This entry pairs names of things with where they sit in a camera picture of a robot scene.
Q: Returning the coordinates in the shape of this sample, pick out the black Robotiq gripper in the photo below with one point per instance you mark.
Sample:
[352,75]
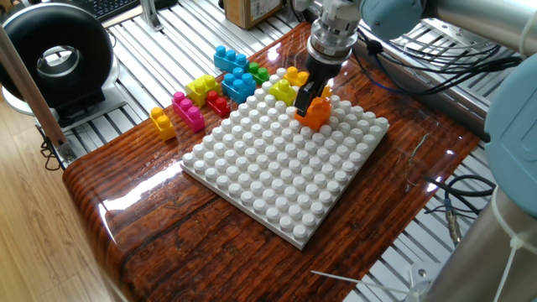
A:
[325,69]

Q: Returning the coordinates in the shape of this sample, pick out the orange tall block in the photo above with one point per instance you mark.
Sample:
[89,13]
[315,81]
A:
[316,115]

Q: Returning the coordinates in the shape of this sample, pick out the yellow four-stud long block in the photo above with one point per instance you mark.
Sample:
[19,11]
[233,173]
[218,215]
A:
[295,77]

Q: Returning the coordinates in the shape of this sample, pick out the small lime block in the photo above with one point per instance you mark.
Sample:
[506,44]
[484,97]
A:
[283,93]

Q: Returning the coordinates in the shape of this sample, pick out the green two-stud block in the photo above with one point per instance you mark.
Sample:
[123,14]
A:
[258,73]

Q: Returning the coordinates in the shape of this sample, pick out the white studded baseplate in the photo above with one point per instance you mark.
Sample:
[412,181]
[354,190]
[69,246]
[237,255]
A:
[285,168]

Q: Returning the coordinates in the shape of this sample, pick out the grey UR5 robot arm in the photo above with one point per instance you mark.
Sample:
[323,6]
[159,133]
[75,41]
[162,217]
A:
[516,138]

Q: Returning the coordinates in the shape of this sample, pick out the blue four-stud square block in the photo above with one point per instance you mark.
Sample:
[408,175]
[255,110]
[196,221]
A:
[239,88]

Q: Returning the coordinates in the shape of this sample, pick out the blue three-stud long block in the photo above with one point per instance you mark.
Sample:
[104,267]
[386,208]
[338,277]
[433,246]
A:
[228,58]

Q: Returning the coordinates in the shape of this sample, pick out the red two-stud block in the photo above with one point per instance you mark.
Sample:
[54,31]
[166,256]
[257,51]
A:
[218,105]

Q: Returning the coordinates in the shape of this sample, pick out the cardboard box with label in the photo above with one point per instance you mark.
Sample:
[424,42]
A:
[247,14]

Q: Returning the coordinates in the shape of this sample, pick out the lime tall two-stud block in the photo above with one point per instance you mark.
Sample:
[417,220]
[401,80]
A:
[201,90]

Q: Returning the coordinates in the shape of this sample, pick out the magenta three-stud block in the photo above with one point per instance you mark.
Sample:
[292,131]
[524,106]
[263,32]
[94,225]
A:
[191,117]

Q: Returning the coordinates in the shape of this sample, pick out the yellow two-stud block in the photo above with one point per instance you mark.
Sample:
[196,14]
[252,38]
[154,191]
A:
[164,128]

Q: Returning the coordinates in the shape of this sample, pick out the wood pattern table mat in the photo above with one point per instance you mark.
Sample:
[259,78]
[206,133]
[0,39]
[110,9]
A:
[189,235]

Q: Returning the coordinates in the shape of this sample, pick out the white zip tie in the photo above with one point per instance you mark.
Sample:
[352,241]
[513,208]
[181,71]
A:
[356,281]
[516,242]

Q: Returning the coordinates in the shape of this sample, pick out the black keyboard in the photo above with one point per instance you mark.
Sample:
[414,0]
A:
[105,7]

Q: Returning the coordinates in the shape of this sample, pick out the slanted aluminium bar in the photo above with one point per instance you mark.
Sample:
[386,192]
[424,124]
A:
[42,113]

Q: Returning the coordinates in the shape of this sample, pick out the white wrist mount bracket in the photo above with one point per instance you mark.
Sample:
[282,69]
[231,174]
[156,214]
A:
[340,10]

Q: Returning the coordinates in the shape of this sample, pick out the aluminium post bracket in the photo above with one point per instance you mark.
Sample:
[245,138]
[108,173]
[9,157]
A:
[150,14]

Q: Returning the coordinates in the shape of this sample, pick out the white device base plate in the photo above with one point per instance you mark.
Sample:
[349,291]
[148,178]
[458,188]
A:
[113,105]

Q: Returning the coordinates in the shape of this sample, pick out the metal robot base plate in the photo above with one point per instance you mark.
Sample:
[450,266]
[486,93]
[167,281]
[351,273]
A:
[419,281]

